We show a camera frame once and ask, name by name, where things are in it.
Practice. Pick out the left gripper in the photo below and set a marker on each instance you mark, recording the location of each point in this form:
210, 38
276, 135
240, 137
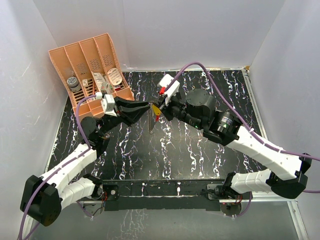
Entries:
127, 113

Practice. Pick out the pink desk organizer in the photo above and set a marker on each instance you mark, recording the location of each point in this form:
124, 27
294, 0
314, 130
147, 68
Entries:
80, 59

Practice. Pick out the white paper packets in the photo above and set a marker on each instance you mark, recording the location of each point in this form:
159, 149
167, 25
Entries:
100, 80

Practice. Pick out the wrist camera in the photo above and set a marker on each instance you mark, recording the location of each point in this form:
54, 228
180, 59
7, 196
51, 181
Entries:
168, 88
108, 103

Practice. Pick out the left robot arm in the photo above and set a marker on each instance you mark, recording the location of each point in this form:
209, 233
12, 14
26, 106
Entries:
45, 196

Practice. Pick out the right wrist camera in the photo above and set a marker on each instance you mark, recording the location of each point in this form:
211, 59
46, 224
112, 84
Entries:
168, 88

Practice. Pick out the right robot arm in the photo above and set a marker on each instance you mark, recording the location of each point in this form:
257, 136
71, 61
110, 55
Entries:
284, 174

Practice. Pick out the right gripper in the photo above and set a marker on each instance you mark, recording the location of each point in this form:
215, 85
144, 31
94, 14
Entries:
166, 109

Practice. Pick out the black base bar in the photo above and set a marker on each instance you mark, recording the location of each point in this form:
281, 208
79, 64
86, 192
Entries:
170, 195

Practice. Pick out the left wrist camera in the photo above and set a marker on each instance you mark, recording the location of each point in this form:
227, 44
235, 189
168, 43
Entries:
108, 103

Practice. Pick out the grey round tin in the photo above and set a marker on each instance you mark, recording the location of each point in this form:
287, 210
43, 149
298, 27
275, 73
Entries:
73, 84

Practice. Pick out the oval white labelled tin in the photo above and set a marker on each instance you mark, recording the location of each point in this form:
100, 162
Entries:
114, 76

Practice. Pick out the small white card box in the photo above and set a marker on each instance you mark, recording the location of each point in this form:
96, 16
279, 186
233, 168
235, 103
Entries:
86, 82

